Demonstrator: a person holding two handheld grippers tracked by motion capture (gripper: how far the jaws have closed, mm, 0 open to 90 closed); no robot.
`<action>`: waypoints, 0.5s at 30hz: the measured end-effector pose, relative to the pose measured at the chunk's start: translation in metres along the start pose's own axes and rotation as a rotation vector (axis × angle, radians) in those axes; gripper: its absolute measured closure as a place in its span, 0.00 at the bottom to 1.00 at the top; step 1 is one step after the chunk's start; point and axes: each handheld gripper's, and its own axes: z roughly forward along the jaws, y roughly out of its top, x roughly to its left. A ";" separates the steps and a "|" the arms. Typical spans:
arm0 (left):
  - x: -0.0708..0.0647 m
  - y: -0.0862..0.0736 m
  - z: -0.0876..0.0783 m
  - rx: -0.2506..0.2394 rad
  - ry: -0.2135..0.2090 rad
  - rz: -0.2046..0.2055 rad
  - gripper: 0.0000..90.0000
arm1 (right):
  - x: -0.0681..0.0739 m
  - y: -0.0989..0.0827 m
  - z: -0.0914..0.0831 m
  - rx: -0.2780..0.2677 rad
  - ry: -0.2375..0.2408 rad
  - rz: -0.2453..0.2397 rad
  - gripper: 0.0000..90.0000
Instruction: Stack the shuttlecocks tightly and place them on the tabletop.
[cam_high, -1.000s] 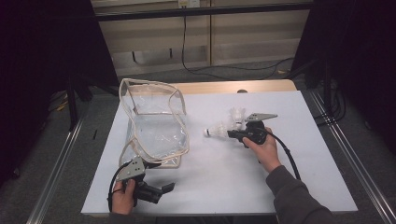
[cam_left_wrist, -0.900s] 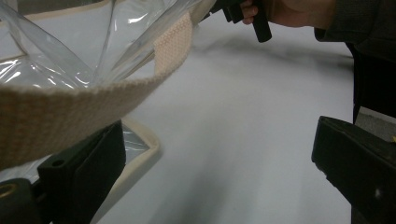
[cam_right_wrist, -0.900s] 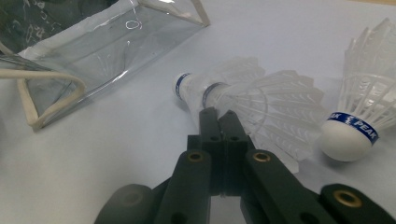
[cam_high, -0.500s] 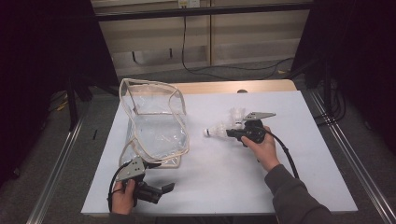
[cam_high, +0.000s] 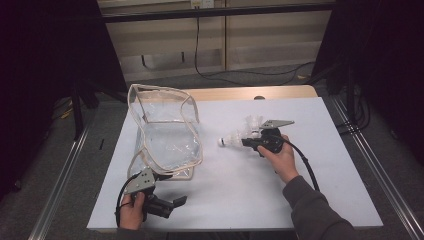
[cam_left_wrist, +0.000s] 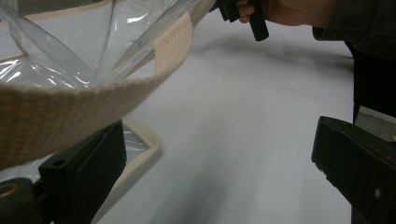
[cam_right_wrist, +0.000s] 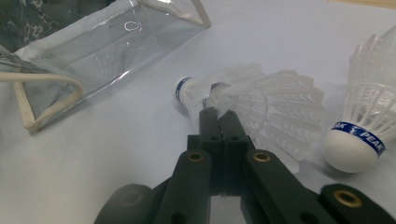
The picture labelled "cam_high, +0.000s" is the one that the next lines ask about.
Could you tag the person's right hand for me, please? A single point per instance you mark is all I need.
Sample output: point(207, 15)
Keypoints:
point(283, 161)

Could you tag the person's left hand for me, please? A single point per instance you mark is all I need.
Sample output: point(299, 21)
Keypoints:
point(131, 215)

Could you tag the brown round table grommet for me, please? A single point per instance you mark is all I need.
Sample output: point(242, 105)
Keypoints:
point(259, 97)

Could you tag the clear plastic bag beige trim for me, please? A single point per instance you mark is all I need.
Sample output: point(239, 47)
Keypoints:
point(166, 146)

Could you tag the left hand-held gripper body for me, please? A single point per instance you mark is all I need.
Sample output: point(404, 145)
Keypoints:
point(143, 181)

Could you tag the small black floor object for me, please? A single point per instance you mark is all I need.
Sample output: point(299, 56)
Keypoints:
point(101, 144)

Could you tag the black horizontal bar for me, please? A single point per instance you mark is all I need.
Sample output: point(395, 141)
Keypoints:
point(233, 11)

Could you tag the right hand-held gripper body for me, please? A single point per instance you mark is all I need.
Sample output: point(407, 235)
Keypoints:
point(273, 141)

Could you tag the black curtain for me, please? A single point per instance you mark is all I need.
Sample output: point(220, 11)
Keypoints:
point(40, 66)
point(393, 50)

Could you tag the aluminium floor rail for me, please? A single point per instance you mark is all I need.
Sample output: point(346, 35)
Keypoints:
point(56, 196)
point(377, 170)

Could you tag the black metal stand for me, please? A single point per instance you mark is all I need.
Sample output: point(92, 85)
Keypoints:
point(77, 116)
point(350, 90)

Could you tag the white power socket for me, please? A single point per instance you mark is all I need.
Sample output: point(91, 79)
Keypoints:
point(206, 3)

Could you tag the white table sheet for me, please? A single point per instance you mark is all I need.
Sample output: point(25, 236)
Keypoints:
point(233, 186)

